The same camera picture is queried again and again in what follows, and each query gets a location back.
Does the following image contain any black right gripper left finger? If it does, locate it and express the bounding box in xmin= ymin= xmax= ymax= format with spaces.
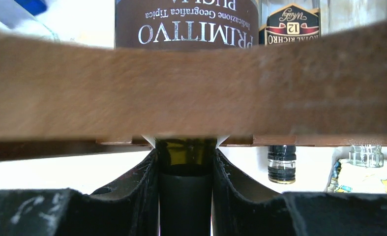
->
xmin=0 ymin=150 xmax=159 ymax=236

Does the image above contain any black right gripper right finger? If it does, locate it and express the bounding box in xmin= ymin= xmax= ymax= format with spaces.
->
xmin=211 ymin=150 xmax=387 ymax=236

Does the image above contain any green wine bottle dark label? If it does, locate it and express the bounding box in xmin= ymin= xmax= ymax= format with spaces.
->
xmin=115 ymin=0 xmax=259 ymax=236

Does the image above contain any clear whisky bottle black label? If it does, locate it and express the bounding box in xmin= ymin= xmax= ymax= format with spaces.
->
xmin=259 ymin=0 xmax=321 ymax=184

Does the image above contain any square clear glass bottle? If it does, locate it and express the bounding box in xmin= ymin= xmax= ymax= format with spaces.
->
xmin=320 ymin=0 xmax=387 ymax=168

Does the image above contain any wooden wine rack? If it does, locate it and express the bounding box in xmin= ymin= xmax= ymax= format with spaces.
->
xmin=0 ymin=21 xmax=387 ymax=161

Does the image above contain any clear blue vodka bottle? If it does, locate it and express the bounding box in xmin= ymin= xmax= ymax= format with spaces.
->
xmin=0 ymin=0 xmax=59 ymax=42

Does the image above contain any dinosaur print cloth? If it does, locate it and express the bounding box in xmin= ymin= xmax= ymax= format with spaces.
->
xmin=327 ymin=159 xmax=387 ymax=194

